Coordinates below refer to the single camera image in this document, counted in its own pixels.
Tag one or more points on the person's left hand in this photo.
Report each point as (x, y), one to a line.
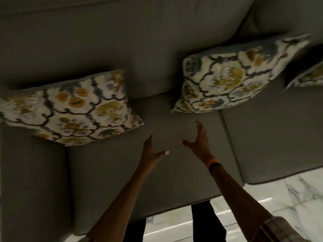
(147, 158)

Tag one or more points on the person's right hand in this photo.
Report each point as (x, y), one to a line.
(200, 147)

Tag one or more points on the person's left thumb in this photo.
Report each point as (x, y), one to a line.
(162, 154)

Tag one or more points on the person's right thumb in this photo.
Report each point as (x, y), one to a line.
(188, 143)

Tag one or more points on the person's left forearm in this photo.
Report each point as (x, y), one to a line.
(121, 201)

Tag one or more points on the person's right forearm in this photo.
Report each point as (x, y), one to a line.
(237, 196)

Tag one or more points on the grey sofa seat cushion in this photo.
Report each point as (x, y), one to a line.
(272, 138)
(30, 189)
(176, 178)

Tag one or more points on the orange wristband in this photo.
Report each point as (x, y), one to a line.
(213, 164)

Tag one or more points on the black wristband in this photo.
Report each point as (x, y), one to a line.
(217, 168)

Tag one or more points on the floral throw pillow blue trim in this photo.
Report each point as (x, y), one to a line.
(227, 78)

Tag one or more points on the person's black trouser leg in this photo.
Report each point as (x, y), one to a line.
(205, 221)
(136, 231)

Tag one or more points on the large floral throw pillow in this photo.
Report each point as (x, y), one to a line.
(75, 110)

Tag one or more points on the grey fabric sofa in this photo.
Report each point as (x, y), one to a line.
(156, 47)

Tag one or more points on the grey sofa back cushion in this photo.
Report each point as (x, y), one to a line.
(285, 17)
(113, 40)

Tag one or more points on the plaid shirt sleeve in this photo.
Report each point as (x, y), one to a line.
(280, 230)

